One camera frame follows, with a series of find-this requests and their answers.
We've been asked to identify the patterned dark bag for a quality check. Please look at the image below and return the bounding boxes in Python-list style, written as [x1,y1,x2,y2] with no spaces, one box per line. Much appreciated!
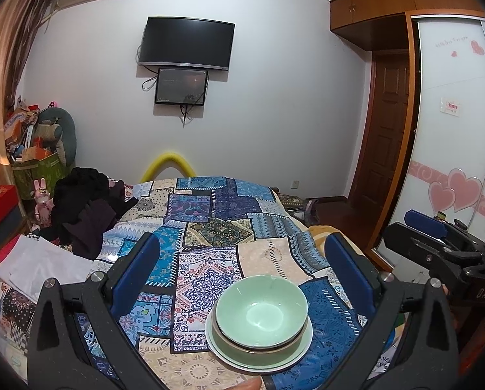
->
[277,195,308,212]

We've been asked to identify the black clothes pile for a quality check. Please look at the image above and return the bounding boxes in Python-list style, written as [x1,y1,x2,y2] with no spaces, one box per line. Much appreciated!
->
[39,166,139,261]

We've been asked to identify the brown wooden door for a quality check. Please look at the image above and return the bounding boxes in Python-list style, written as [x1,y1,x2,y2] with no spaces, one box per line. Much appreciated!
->
[348,49,414,214]

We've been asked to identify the green plate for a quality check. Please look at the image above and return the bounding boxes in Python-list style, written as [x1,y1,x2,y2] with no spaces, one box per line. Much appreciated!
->
[207,321,311,364]

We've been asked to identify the dark grey box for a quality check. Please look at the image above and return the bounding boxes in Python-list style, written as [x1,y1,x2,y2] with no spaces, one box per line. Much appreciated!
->
[0,206,28,245]

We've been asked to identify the grey round cushion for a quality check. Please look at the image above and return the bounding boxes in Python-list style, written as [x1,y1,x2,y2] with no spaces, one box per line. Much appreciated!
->
[37,108,77,167]

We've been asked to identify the pink bunny toy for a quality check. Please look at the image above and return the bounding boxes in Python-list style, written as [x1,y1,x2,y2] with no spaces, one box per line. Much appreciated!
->
[30,178,52,224]

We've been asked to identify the green bowl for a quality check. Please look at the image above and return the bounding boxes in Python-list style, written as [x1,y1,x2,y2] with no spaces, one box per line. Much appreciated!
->
[215,275,309,344]

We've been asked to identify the green storage box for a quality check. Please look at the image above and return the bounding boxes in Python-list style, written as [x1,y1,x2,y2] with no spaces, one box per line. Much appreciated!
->
[11,152,70,200]

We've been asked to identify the black television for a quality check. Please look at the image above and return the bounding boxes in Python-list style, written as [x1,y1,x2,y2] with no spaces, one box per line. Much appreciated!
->
[139,16,236,71]

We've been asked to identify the brown patterned curtain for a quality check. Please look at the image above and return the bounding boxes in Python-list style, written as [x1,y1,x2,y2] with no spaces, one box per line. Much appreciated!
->
[13,0,58,102]

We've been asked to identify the blue patchwork blanket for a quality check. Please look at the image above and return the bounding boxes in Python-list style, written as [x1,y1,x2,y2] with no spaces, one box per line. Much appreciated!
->
[74,176,389,390]

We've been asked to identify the small black monitor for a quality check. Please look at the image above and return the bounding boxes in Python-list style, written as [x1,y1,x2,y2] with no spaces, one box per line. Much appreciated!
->
[154,68,209,106]

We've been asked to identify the white plate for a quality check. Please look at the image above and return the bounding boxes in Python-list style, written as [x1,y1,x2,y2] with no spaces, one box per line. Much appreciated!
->
[204,317,314,373]

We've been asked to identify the white wardrobe sliding door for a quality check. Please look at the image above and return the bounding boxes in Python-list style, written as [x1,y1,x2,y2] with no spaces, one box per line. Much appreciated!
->
[373,16,485,261]

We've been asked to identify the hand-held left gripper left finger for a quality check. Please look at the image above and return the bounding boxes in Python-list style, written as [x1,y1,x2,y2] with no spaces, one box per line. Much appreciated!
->
[27,233,162,390]

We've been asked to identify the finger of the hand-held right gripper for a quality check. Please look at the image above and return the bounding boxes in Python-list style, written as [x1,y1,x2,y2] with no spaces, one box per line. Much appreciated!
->
[404,210,471,253]
[383,221,485,271]

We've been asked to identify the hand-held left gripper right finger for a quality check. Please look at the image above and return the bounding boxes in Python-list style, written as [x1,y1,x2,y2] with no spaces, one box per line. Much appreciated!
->
[325,233,459,390]

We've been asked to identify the yellow foam tube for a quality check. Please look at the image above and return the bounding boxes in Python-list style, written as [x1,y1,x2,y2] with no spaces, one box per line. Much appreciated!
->
[140,152,196,183]

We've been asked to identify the white paper sheets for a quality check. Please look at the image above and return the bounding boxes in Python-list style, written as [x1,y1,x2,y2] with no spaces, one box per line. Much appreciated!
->
[0,236,95,305]

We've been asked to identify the wooden overhead cabinet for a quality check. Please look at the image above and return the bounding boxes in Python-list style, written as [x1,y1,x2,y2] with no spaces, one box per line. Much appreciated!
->
[330,0,485,51]

